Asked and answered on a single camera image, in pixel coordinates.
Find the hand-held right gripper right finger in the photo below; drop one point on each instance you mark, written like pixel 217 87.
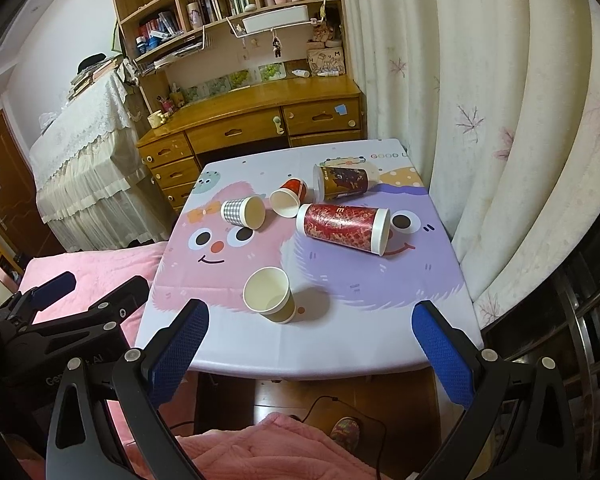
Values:
pixel 440 355

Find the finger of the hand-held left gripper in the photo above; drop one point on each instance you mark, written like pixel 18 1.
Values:
pixel 55 287
pixel 122 297

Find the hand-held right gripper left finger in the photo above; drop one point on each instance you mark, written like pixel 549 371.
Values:
pixel 180 352

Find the plain beige paper cup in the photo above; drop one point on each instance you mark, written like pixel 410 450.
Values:
pixel 275 305

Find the checked paper cup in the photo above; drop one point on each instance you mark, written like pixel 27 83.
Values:
pixel 235 211

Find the tall red patterned cup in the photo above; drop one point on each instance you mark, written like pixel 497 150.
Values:
pixel 342 228

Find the small red paper cup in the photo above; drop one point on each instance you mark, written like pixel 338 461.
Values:
pixel 292 191

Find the brown and red cup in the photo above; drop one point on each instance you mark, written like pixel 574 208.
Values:
pixel 342 181

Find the pink bed blanket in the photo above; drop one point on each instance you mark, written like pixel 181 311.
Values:
pixel 80 267

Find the cartoon printed tablecloth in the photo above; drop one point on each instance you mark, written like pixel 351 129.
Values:
pixel 330 330

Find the brown wooden door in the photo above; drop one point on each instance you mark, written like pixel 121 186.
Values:
pixel 10 180

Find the colourful slipper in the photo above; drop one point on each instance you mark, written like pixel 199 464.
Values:
pixel 346 431

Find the dark metal rack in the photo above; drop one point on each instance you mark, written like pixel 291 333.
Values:
pixel 570 340

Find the lace covered cabinet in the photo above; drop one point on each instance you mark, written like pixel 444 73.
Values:
pixel 90 160

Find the pink fleece robe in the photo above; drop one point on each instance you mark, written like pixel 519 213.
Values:
pixel 280 452

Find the cream ceramic ornament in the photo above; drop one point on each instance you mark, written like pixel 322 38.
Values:
pixel 156 119

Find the wooden desk with drawers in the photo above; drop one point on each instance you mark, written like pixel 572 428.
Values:
pixel 240 130

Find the stack of books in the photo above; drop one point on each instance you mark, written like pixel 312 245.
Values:
pixel 85 80

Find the blue sticky note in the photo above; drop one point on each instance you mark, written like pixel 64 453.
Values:
pixel 340 108

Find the white floral curtain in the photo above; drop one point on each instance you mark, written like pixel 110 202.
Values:
pixel 505 85

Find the small white bottle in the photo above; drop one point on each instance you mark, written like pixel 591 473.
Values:
pixel 300 74

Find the printed cardboard box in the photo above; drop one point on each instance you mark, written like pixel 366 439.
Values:
pixel 326 61

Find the white plastic basket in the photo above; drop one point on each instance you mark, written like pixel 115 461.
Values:
pixel 275 17

